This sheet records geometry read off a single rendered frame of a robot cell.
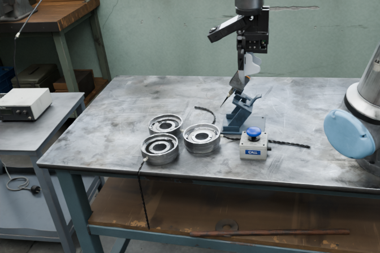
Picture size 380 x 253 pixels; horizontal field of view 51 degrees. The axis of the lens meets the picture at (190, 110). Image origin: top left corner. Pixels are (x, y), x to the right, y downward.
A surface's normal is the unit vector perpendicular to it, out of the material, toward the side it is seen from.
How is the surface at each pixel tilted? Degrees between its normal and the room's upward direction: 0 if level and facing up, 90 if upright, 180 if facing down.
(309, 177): 0
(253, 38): 90
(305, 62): 90
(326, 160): 0
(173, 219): 0
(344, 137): 97
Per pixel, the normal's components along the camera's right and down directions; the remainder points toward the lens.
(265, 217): -0.10, -0.87
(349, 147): -0.82, 0.44
